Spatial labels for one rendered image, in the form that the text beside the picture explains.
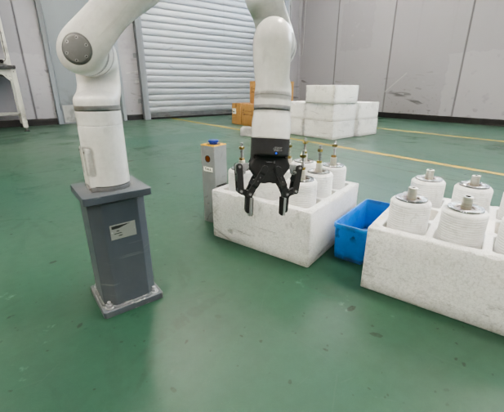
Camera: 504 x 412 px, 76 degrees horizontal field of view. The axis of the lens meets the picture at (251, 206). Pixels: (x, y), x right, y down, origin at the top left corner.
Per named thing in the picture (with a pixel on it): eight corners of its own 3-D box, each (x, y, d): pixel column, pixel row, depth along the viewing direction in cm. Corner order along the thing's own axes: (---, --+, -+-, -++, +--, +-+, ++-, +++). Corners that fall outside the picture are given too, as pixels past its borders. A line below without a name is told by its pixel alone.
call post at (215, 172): (216, 224, 130) (213, 146, 120) (204, 220, 134) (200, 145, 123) (228, 219, 136) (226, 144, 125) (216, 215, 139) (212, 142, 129)
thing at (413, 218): (415, 275, 82) (428, 208, 76) (376, 263, 88) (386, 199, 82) (422, 259, 90) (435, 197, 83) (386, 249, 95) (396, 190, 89)
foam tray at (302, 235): (307, 268, 99) (311, 212, 92) (213, 235, 121) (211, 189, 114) (354, 226, 128) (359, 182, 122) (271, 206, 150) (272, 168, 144)
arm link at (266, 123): (278, 138, 71) (280, 109, 70) (300, 139, 61) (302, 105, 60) (238, 136, 69) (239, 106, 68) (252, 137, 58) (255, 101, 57)
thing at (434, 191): (432, 241, 100) (443, 185, 94) (399, 233, 106) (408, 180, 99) (437, 230, 107) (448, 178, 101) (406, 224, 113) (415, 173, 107)
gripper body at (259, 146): (255, 133, 58) (252, 185, 60) (298, 136, 61) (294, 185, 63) (244, 133, 65) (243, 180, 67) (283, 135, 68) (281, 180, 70)
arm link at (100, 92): (71, 30, 69) (86, 114, 75) (49, 21, 60) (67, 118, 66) (116, 30, 70) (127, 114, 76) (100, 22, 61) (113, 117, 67)
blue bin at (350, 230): (363, 267, 99) (367, 231, 95) (329, 256, 106) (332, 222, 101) (391, 234, 121) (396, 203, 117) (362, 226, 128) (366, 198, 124)
